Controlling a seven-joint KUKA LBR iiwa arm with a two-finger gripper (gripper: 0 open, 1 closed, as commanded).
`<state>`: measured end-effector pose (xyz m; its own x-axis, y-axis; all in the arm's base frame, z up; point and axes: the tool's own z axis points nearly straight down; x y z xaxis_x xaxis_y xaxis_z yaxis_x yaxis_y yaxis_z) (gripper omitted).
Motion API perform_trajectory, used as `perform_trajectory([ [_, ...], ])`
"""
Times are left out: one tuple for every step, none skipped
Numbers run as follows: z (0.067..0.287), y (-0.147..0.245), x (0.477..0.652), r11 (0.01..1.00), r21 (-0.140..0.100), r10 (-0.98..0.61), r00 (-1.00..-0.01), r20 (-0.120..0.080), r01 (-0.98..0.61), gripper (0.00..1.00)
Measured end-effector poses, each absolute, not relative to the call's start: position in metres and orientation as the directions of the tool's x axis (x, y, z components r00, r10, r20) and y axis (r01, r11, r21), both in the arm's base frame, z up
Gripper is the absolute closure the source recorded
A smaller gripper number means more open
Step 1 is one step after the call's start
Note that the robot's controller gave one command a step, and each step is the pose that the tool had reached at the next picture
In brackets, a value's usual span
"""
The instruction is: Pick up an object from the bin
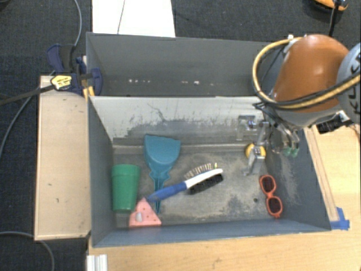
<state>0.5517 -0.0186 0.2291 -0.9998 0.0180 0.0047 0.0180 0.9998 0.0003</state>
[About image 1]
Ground orange-red sunglasses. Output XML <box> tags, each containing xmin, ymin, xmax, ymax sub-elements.
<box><xmin>258</xmin><ymin>174</ymin><xmax>284</xmax><ymax>218</ymax></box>

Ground blue and white brush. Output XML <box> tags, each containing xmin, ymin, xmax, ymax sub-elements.
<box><xmin>146</xmin><ymin>162</ymin><xmax>225</xmax><ymax>204</ymax></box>

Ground grey metal bin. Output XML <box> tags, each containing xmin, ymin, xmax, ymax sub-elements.
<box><xmin>85</xmin><ymin>32</ymin><xmax>332</xmax><ymax>249</ymax></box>

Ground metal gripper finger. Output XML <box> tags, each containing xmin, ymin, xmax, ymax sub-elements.
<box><xmin>243</xmin><ymin>147</ymin><xmax>267</xmax><ymax>177</ymax></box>
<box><xmin>237</xmin><ymin>115</ymin><xmax>258</xmax><ymax>142</ymax></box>

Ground pale wood flat board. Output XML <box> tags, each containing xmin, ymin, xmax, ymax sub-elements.
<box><xmin>33</xmin><ymin>75</ymin><xmax>93</xmax><ymax>241</ymax></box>

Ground green plastic cup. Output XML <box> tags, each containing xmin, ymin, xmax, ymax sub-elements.
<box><xmin>111</xmin><ymin>164</ymin><xmax>142</xmax><ymax>213</ymax></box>

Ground black cylinder on white bracket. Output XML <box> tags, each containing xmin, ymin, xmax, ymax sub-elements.
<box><xmin>315</xmin><ymin>112</ymin><xmax>353</xmax><ymax>136</ymax></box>

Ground teal plastic scoop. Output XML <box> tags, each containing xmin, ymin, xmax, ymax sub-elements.
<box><xmin>143</xmin><ymin>134</ymin><xmax>182</xmax><ymax>215</ymax></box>

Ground pink toy cheese wedge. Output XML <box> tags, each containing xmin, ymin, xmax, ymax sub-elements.
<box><xmin>129</xmin><ymin>196</ymin><xmax>162</xmax><ymax>228</ymax></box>

